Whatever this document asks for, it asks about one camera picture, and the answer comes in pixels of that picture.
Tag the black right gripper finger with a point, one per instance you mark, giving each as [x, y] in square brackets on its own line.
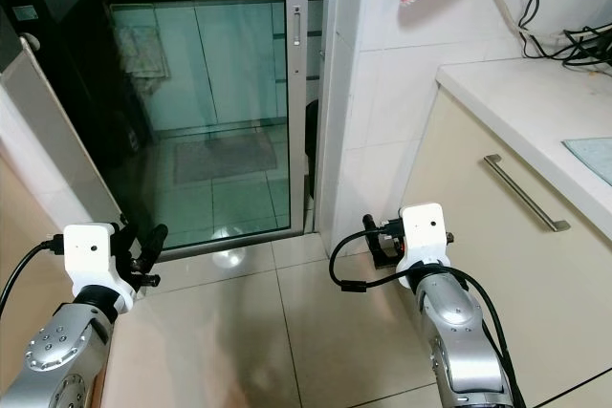
[370, 228]

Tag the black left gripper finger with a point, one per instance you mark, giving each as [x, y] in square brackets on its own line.
[157, 241]
[126, 239]

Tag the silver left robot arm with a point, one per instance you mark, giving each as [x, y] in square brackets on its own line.
[57, 360]

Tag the tinted glass sliding door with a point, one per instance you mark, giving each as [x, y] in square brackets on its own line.
[229, 198]

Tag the grey floor mat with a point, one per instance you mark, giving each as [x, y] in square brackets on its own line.
[225, 160]

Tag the tall black appliance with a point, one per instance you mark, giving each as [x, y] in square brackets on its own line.
[72, 74]

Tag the beige cabinet with white counter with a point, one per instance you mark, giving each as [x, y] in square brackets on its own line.
[516, 112]

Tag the patterned hanging towel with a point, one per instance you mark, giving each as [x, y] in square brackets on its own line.
[143, 53]

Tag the pale green kitchen cabinets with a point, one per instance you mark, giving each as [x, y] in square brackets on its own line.
[229, 64]

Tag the pale glass board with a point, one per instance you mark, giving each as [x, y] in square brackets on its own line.
[591, 158]

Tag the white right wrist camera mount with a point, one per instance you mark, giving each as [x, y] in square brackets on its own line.
[426, 234]

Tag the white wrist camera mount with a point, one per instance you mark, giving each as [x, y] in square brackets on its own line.
[91, 255]
[426, 234]

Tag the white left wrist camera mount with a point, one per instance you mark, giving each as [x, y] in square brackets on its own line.
[91, 255]

